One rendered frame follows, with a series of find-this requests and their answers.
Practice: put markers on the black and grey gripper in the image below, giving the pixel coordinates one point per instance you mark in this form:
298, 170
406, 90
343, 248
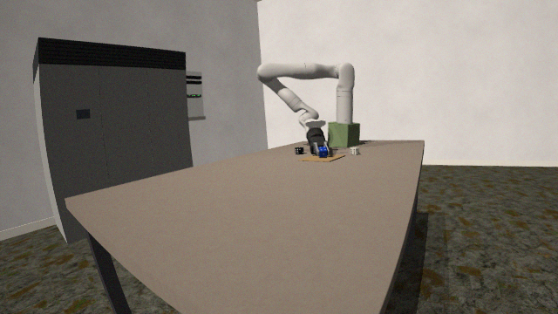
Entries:
314, 135

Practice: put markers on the tan square mat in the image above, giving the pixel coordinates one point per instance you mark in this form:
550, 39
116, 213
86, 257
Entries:
329, 158

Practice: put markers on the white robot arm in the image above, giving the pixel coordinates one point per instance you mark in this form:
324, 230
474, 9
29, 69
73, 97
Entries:
269, 72

